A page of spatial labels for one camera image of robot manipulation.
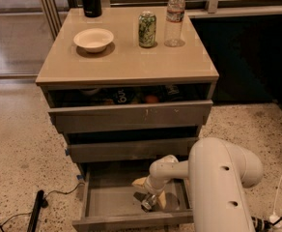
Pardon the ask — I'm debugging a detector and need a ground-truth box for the black bar on floor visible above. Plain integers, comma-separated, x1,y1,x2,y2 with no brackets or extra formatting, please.
27,189,44,232

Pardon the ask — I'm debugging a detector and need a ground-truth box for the silver 7up can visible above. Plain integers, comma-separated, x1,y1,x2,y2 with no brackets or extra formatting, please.
141,193,157,212

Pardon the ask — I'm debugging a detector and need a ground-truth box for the clear plastic water bottle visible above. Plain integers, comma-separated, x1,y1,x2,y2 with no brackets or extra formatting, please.
164,0,185,47

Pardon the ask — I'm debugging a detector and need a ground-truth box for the grey drawer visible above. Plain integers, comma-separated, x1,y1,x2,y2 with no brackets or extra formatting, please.
66,126,199,163
72,159,193,232
46,89,212,133

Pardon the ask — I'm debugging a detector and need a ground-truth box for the grey top drawer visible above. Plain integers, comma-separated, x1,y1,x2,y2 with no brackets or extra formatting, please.
46,89,212,133

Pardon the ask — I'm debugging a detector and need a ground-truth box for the grey bottom drawer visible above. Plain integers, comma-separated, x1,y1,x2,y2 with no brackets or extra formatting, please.
72,159,193,232

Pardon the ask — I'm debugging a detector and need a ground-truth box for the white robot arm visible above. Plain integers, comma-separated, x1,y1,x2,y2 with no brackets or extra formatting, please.
132,137,263,232

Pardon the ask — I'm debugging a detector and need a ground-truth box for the white bowl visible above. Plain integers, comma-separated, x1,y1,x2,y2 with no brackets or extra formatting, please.
73,28,114,53

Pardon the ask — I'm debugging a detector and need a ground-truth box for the orange fruit in drawer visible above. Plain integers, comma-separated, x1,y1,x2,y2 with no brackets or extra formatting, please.
145,95,158,103

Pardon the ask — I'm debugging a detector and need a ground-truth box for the green soda can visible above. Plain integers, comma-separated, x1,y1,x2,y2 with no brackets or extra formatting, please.
138,11,156,47

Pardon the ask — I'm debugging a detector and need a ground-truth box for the grey drawer cabinet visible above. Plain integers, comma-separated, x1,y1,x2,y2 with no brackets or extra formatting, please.
35,6,220,186

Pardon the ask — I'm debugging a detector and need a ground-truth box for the black floor cable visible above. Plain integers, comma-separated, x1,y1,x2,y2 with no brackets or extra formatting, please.
0,181,86,232

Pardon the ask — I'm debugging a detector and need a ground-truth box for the dark snack bag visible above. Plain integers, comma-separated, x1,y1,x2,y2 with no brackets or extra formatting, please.
112,88,135,104

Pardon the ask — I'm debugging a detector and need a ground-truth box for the white plug adapter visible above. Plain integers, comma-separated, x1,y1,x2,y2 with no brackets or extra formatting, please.
269,214,282,228

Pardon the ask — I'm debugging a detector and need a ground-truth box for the black white power strip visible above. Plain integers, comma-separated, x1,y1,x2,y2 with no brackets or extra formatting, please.
252,217,271,232

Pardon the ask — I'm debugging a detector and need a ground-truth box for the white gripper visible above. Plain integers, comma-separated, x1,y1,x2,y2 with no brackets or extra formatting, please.
132,175,166,210

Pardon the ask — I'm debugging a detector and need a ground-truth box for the grey middle drawer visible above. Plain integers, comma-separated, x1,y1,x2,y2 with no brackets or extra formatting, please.
66,126,199,163

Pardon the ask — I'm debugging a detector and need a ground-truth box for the black thermos bottle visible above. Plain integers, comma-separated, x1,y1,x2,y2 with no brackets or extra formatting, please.
82,0,102,17

